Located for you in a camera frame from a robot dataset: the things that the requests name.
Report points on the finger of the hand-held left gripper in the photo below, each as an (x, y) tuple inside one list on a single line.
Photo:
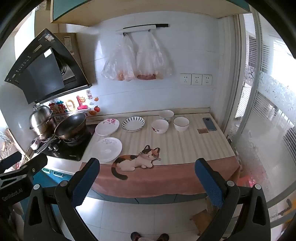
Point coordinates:
[(11, 160), (37, 163)]

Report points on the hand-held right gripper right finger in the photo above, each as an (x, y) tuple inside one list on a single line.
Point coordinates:
[(208, 185)]

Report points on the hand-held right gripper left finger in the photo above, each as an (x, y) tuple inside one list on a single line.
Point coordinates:
[(85, 183)]

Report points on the white bowl with dark rim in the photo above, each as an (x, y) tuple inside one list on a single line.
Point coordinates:
[(181, 124)]

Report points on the white plate with dark strokes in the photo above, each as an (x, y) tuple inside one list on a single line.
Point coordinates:
[(133, 125)]

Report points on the white bowl with red print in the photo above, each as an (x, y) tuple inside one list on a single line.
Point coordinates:
[(159, 126)]

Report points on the small white patterned cup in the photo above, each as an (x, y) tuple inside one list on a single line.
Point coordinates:
[(34, 144)]

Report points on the wooden stool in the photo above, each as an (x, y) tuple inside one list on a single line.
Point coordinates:
[(203, 217)]

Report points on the black gas stove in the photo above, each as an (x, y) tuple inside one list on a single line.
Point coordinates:
[(71, 150)]

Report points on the large white plate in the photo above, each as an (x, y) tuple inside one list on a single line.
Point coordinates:
[(106, 150)]

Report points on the red plastic stool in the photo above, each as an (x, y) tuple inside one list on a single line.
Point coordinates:
[(248, 182)]

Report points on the striped cat-print tablecloth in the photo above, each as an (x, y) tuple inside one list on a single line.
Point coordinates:
[(185, 150)]

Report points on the steel pot with lid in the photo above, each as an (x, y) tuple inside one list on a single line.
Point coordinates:
[(40, 118)]

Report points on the dark wok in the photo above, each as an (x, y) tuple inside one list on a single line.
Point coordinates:
[(69, 125)]

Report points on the small brown card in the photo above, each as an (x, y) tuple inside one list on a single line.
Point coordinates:
[(202, 131)]

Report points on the white plate with pink flowers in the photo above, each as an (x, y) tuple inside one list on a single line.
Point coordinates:
[(106, 128)]

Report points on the blue smartphone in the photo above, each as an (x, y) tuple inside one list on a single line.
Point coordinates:
[(209, 124)]

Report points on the dark shoe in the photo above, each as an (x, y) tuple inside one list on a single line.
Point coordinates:
[(135, 236), (163, 236)]

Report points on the white bowl with coloured dots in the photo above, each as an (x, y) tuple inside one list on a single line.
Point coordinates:
[(166, 114)]

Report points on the black range hood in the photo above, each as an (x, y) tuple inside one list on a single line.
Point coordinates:
[(41, 74)]

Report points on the window with patterned film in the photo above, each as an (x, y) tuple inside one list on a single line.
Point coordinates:
[(266, 92)]

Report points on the wooden upper cabinet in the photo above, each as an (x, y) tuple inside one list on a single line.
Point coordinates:
[(138, 9)]

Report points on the colourful wall stickers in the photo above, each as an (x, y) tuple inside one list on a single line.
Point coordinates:
[(82, 103)]

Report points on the white wall socket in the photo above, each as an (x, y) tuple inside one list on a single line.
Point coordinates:
[(196, 79), (207, 80), (185, 79)]

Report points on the white wall hook rail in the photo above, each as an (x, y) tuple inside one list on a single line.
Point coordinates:
[(138, 29)]

